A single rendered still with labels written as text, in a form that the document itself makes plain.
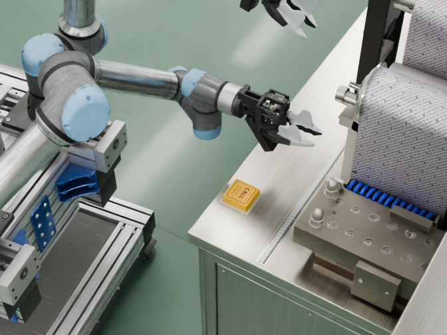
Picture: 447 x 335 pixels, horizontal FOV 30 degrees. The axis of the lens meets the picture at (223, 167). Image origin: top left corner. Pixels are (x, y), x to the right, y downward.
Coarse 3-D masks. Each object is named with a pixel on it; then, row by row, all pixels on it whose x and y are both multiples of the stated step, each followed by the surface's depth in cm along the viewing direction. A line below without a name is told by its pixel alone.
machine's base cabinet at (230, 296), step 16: (208, 256) 206; (208, 272) 211; (224, 272) 207; (240, 272) 203; (208, 288) 217; (224, 288) 213; (240, 288) 208; (256, 288) 204; (272, 288) 200; (208, 304) 223; (224, 304) 219; (240, 304) 214; (256, 304) 210; (272, 304) 205; (288, 304) 201; (304, 304) 197; (208, 320) 229; (224, 320) 225; (240, 320) 220; (256, 320) 215; (272, 320) 211; (288, 320) 206; (304, 320) 202; (320, 320) 198; (336, 320) 194
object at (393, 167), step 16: (368, 144) 187; (384, 144) 184; (400, 144) 182; (368, 160) 191; (384, 160) 188; (400, 160) 185; (416, 160) 182; (432, 160) 180; (352, 176) 197; (368, 176) 194; (384, 176) 191; (400, 176) 188; (416, 176) 186; (432, 176) 183; (384, 192) 195; (400, 192) 192; (416, 192) 189; (432, 192) 186; (432, 208) 190
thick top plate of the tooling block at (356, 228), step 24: (336, 216) 190; (360, 216) 190; (384, 216) 190; (312, 240) 188; (336, 240) 186; (360, 240) 186; (384, 240) 185; (408, 240) 185; (432, 240) 185; (384, 264) 181; (408, 264) 181; (408, 288) 181
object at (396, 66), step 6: (390, 66) 193; (396, 66) 193; (402, 66) 194; (408, 66) 195; (402, 72) 192; (408, 72) 192; (414, 72) 192; (420, 72) 192; (420, 78) 190; (426, 78) 190; (432, 78) 191; (438, 78) 191; (432, 84) 189; (438, 84) 189; (444, 84) 189
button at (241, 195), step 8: (232, 184) 210; (240, 184) 210; (248, 184) 210; (232, 192) 209; (240, 192) 209; (248, 192) 209; (256, 192) 209; (224, 200) 209; (232, 200) 207; (240, 200) 207; (248, 200) 207; (240, 208) 207; (248, 208) 207
